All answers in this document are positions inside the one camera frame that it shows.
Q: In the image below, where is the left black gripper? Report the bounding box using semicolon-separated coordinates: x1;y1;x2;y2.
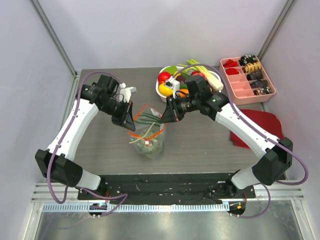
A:
100;98;136;131

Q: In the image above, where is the green onion toy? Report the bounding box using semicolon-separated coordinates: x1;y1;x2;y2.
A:
134;113;160;126

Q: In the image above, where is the clear zip top bag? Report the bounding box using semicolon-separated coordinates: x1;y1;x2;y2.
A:
127;104;166;159

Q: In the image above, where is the green melon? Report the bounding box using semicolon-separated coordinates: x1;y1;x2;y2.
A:
127;124;165;159

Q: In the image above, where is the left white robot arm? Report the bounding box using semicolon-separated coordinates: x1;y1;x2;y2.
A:
35;74;137;200

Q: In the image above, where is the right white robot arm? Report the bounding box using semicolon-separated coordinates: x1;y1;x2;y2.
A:
160;75;293;198

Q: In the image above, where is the orange carrot toy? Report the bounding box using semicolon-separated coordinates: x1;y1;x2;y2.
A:
177;88;189;98

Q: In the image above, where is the yellow lemon toy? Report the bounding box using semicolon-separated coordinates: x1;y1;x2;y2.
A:
158;83;173;97

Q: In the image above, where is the red apple toy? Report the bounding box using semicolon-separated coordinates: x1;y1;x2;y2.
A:
157;71;172;84

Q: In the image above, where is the green lime toy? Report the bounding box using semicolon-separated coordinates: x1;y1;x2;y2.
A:
163;65;178;75

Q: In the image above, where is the white corn toy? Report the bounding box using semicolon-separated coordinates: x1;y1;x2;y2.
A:
179;58;224;92

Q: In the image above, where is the white plastic basket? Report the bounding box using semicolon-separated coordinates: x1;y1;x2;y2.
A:
155;66;224;102

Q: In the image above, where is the pink divided organizer tray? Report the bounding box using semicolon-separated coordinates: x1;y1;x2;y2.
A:
219;57;277;105

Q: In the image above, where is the red folded cloth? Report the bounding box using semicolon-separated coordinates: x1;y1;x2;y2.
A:
229;109;284;149

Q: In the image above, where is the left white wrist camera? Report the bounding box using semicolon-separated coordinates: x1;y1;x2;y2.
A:
119;83;137;103

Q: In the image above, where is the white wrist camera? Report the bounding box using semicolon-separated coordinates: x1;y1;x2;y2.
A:
119;83;137;103
164;76;180;98

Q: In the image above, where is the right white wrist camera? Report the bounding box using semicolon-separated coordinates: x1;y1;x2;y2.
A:
164;76;180;98

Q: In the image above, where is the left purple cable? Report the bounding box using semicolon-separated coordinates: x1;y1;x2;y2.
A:
46;71;128;217

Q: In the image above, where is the purple cable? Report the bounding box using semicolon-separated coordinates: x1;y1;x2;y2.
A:
173;63;310;218
46;71;128;217

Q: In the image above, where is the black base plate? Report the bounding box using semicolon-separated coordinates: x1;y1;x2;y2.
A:
77;173;256;206

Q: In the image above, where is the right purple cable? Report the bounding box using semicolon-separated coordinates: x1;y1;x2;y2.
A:
173;63;310;218

